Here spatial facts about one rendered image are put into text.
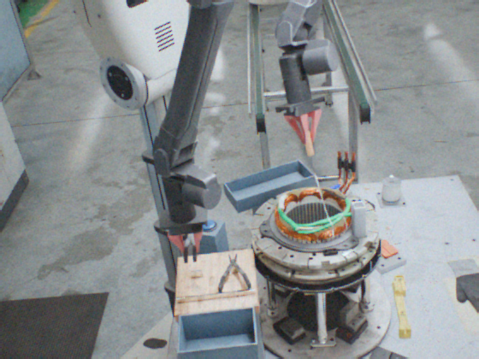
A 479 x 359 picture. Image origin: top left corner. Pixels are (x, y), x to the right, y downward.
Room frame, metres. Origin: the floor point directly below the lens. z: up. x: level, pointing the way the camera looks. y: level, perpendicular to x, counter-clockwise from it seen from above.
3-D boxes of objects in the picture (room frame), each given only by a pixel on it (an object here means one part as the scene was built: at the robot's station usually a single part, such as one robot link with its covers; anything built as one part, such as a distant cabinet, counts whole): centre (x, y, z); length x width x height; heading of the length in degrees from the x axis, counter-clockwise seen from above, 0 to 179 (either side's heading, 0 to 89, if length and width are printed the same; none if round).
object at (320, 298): (1.07, -0.16, 0.91); 0.02 x 0.02 x 0.21
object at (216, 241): (1.32, 0.10, 0.91); 0.07 x 0.07 x 0.25; 65
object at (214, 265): (1.07, 0.08, 1.05); 0.20 x 0.19 x 0.02; 178
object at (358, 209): (1.13, -0.27, 1.14); 0.03 x 0.03 x 0.09; 2
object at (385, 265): (1.38, -0.40, 0.79); 0.12 x 0.09 x 0.02; 20
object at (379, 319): (1.20, -0.18, 0.80); 0.39 x 0.39 x 0.01
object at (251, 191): (1.47, -0.09, 0.92); 0.25 x 0.11 x 0.28; 107
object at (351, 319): (1.10, -0.25, 0.85); 0.06 x 0.04 x 0.05; 134
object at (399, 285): (1.17, -0.40, 0.80); 0.22 x 0.04 x 0.03; 169
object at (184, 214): (1.05, 0.13, 1.29); 0.10 x 0.07 x 0.07; 89
